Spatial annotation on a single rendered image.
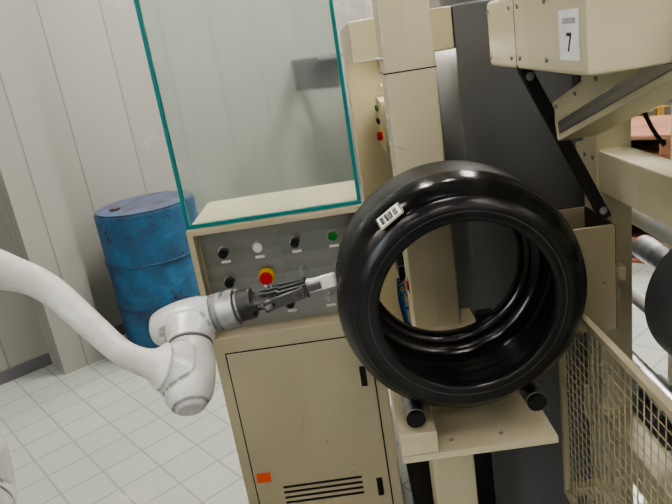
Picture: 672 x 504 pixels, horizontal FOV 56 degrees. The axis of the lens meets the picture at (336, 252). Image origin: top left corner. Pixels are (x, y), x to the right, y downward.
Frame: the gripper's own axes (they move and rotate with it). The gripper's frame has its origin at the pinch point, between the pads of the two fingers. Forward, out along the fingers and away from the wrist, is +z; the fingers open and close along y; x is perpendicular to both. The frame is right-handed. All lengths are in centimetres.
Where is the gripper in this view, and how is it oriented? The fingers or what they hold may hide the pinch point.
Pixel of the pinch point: (321, 282)
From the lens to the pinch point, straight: 146.9
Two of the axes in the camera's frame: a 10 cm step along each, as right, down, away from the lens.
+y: -0.2, -3.1, 9.5
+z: 9.6, -2.8, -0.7
